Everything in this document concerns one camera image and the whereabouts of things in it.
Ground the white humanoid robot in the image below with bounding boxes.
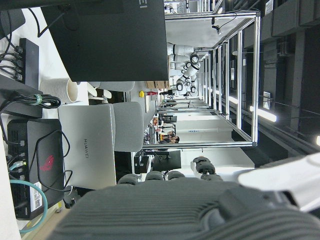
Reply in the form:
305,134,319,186
166,42,201,97

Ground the black cable bundle green tie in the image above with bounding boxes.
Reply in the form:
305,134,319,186
0,92,62,111

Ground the teal network cable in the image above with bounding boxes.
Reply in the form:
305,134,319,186
8,162,48,235

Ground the black background monitor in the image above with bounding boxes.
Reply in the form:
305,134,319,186
152,150,182,171

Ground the black USB hub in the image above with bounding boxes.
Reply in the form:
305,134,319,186
19,37,40,91

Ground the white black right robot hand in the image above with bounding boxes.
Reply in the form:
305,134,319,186
56,151,320,240

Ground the brown cardboard box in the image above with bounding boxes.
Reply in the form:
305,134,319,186
146,81,170,90

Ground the small black frame camera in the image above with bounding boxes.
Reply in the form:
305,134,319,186
211,17,223,36

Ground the grey office chair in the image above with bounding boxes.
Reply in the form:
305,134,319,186
113,101,145,153

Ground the black ROG mini computer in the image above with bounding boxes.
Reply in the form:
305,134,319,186
6,119,66,221

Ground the aluminium frame cage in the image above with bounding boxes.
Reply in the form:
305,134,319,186
142,8,262,148

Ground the long ceiling light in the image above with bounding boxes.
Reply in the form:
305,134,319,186
249,104,280,123

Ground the silver Huawei laptop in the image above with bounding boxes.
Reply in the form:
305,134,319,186
57,104,117,190

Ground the white paper cup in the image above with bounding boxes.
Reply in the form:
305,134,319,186
39,77,79,105

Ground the black computer monitor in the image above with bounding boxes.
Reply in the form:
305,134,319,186
41,0,170,83

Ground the seated person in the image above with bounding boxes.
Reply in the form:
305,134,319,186
159,134,181,145

